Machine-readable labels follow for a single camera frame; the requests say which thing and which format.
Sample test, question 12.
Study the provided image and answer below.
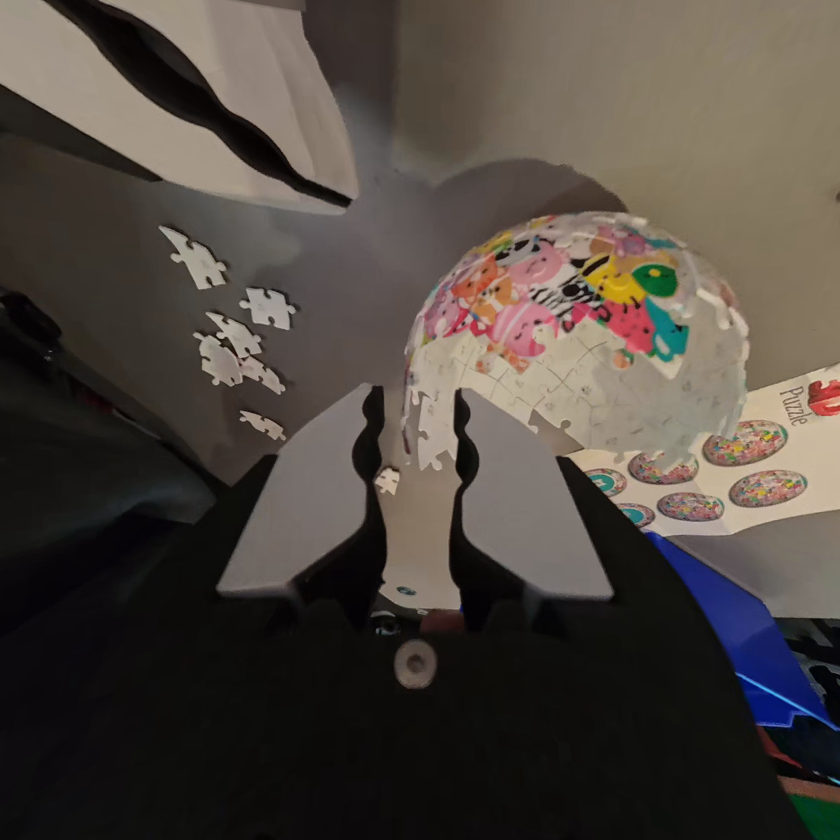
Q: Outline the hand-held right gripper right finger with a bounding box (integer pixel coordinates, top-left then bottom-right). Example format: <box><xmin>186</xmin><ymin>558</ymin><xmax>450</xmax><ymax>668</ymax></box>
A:
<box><xmin>451</xmin><ymin>390</ymin><xmax>615</xmax><ymax>602</ymax></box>

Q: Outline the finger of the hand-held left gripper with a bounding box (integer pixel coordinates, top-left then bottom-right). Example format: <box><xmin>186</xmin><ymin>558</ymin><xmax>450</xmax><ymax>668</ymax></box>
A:
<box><xmin>99</xmin><ymin>0</ymin><xmax>362</xmax><ymax>200</ymax></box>
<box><xmin>0</xmin><ymin>0</ymin><xmax>355</xmax><ymax>217</ymax></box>

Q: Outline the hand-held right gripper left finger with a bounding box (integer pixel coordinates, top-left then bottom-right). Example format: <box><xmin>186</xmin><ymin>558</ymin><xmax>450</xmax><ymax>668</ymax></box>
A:
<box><xmin>217</xmin><ymin>385</ymin><xmax>388</xmax><ymax>602</ymax></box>

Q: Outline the colourful puzzle ball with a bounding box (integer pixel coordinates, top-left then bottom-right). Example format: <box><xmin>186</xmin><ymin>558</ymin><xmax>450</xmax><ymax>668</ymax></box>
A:
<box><xmin>401</xmin><ymin>210</ymin><xmax>749</xmax><ymax>487</ymax></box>

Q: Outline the puzzle instruction leaflet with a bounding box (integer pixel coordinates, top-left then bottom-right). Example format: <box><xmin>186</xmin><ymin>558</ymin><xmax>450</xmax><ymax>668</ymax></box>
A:
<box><xmin>578</xmin><ymin>364</ymin><xmax>840</xmax><ymax>536</ymax></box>

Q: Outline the blue plastic bin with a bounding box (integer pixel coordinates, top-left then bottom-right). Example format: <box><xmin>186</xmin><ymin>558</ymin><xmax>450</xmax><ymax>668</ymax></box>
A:
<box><xmin>650</xmin><ymin>532</ymin><xmax>834</xmax><ymax>729</ymax></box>

